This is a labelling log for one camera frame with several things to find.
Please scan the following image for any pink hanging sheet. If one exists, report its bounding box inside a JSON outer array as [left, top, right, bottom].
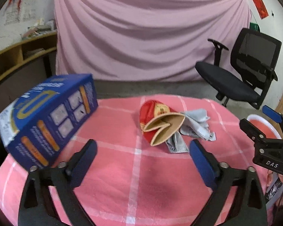
[[54, 0, 251, 82]]

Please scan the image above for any grey face mask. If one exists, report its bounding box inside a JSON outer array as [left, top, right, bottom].
[[165, 109, 216, 153]]

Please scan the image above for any red paper wall poster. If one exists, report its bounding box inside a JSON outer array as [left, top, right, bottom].
[[252, 0, 269, 19]]

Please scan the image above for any black office chair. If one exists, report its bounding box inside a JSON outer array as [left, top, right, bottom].
[[195, 28, 282, 110]]

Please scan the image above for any wooden wall shelf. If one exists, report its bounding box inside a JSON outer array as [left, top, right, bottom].
[[0, 31, 57, 85]]

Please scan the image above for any blue cardboard box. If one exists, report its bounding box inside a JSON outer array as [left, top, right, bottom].
[[0, 74, 98, 170]]

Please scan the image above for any stack of books papers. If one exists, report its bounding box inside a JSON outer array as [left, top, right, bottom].
[[21, 19, 57, 40]]

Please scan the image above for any pink white trash bin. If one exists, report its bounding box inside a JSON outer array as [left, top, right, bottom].
[[247, 114, 282, 139]]

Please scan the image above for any person right hand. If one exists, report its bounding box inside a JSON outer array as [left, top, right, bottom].
[[266, 170, 278, 188]]

